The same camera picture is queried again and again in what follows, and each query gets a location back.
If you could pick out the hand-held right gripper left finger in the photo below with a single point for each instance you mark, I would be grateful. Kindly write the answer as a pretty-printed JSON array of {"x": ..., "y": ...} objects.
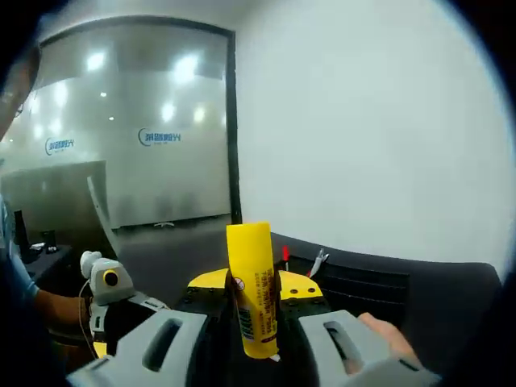
[{"x": 133, "y": 363}]

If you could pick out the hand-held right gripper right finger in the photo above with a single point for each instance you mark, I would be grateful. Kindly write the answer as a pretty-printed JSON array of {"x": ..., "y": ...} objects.
[{"x": 314, "y": 354}]

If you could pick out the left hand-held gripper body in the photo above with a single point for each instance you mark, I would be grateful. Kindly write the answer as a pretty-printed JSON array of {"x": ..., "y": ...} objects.
[{"x": 121, "y": 284}]

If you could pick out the black mesh holder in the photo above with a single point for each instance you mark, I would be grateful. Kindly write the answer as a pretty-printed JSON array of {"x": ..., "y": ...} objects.
[{"x": 363, "y": 290}]

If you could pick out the clear pen with white grip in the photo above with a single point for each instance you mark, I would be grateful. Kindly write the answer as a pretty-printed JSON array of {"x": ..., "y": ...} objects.
[
  {"x": 325, "y": 259},
  {"x": 315, "y": 264}
]

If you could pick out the red pen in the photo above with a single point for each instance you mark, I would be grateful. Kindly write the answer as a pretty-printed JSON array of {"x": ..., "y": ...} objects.
[{"x": 285, "y": 254}]

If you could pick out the large yellow glue stick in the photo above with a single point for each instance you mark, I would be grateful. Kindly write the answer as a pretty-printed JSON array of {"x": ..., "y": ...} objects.
[{"x": 252, "y": 262}]

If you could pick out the person's right hand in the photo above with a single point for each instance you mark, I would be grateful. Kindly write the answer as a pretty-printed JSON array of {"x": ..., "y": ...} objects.
[{"x": 391, "y": 336}]

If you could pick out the small items on side desk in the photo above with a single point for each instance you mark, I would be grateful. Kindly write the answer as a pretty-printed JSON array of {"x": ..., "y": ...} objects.
[{"x": 49, "y": 242}]

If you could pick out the person's blue shirt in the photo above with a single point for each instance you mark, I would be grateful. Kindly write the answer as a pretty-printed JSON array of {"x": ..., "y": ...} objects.
[{"x": 16, "y": 266}]

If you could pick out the blue logo sticker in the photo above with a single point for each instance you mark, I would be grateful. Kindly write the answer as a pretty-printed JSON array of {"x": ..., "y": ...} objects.
[
  {"x": 60, "y": 146},
  {"x": 161, "y": 138}
]

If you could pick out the black door frame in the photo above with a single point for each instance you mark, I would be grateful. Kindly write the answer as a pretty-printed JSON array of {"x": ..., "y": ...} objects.
[{"x": 231, "y": 121}]

